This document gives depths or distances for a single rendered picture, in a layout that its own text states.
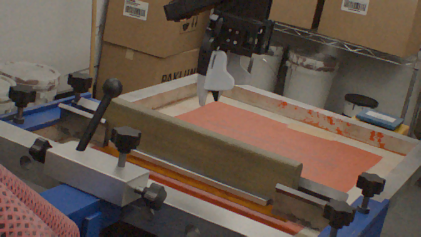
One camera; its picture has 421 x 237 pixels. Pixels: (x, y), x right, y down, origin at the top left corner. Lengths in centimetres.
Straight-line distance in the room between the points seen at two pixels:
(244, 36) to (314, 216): 29
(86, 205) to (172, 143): 34
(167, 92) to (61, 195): 75
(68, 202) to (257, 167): 36
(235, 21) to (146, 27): 336
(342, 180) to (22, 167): 64
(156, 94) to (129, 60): 297
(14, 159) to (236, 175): 34
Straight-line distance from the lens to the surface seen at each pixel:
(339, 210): 108
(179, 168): 128
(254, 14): 119
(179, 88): 176
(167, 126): 129
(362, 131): 178
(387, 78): 498
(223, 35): 120
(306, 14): 463
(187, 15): 124
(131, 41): 458
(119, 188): 98
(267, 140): 163
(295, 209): 121
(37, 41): 426
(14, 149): 115
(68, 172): 102
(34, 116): 138
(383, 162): 168
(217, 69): 120
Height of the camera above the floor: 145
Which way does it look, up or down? 17 degrees down
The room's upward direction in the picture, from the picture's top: 12 degrees clockwise
